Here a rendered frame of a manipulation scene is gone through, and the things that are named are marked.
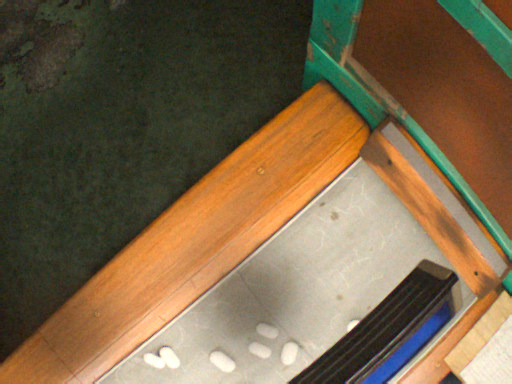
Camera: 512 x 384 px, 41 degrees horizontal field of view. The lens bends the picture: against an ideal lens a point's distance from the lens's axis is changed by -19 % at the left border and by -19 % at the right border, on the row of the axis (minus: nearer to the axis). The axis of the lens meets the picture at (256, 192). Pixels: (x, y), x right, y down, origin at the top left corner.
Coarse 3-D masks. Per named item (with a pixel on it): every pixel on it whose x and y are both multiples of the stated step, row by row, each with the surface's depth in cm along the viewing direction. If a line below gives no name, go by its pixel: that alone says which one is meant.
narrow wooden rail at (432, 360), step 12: (504, 288) 107; (480, 300) 106; (492, 300) 106; (468, 312) 106; (480, 312) 106; (456, 324) 106; (468, 324) 105; (444, 336) 106; (456, 336) 105; (432, 348) 106; (444, 348) 104; (420, 360) 105; (432, 360) 104; (408, 372) 105; (420, 372) 103; (432, 372) 103; (444, 372) 103
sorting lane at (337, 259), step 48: (336, 192) 113; (384, 192) 113; (288, 240) 111; (336, 240) 111; (384, 240) 111; (240, 288) 110; (288, 288) 110; (336, 288) 110; (384, 288) 110; (192, 336) 108; (240, 336) 108; (288, 336) 108; (336, 336) 108
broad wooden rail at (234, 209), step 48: (336, 96) 114; (288, 144) 112; (336, 144) 112; (192, 192) 110; (240, 192) 110; (288, 192) 111; (144, 240) 109; (192, 240) 109; (240, 240) 109; (96, 288) 107; (144, 288) 107; (192, 288) 108; (48, 336) 104; (96, 336) 105; (144, 336) 107
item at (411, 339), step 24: (432, 264) 76; (408, 288) 76; (432, 288) 73; (456, 288) 73; (384, 312) 75; (408, 312) 73; (432, 312) 72; (456, 312) 77; (360, 336) 75; (384, 336) 72; (408, 336) 72; (432, 336) 76; (336, 360) 73; (360, 360) 71; (384, 360) 71; (408, 360) 75
